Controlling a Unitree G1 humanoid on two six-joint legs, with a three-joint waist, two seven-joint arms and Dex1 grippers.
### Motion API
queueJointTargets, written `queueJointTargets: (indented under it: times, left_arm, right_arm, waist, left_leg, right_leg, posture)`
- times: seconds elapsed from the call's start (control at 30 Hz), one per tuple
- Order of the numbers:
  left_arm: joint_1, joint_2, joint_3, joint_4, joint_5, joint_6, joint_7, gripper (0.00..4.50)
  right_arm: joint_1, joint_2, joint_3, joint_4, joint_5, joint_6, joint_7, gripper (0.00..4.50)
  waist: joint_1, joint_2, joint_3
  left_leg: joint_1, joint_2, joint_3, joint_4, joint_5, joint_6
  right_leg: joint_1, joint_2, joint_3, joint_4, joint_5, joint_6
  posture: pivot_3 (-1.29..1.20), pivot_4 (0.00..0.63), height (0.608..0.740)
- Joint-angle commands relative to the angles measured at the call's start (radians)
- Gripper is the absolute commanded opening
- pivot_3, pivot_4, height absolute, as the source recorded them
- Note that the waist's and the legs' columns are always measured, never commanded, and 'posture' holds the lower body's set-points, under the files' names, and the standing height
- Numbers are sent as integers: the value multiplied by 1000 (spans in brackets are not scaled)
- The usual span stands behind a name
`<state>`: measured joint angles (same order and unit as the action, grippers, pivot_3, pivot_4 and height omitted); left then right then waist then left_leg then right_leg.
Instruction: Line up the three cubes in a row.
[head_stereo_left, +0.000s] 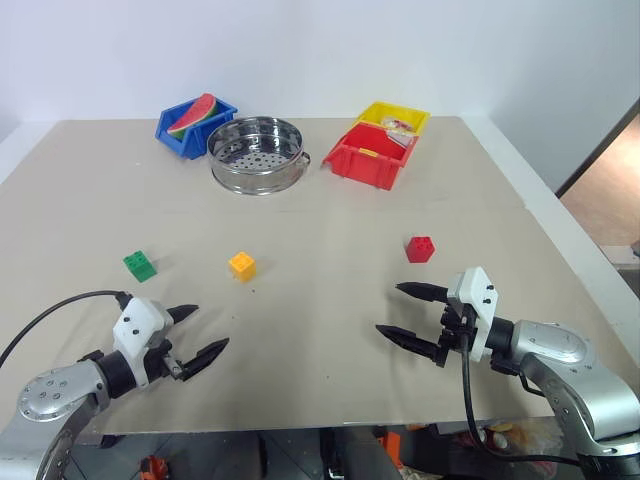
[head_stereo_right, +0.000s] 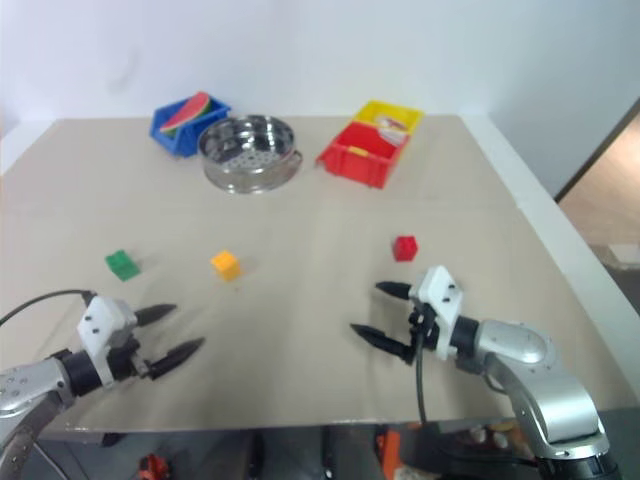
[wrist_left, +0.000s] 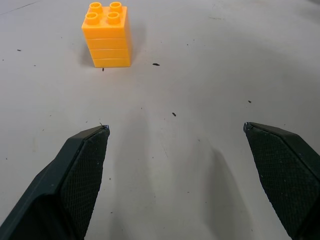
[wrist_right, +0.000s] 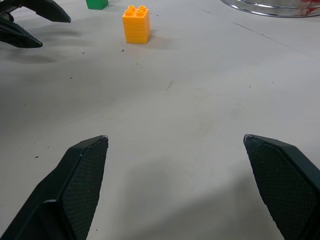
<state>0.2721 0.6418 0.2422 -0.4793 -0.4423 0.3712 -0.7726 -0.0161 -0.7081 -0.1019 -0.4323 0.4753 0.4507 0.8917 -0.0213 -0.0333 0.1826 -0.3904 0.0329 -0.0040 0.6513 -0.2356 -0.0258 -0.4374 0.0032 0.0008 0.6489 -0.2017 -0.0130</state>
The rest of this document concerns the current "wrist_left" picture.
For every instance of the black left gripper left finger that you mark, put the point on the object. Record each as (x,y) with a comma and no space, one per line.
(65,185)

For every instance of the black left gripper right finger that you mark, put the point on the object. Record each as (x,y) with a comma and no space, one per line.
(287,175)

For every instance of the yellow toy building block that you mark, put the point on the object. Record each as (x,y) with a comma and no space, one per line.
(107,37)

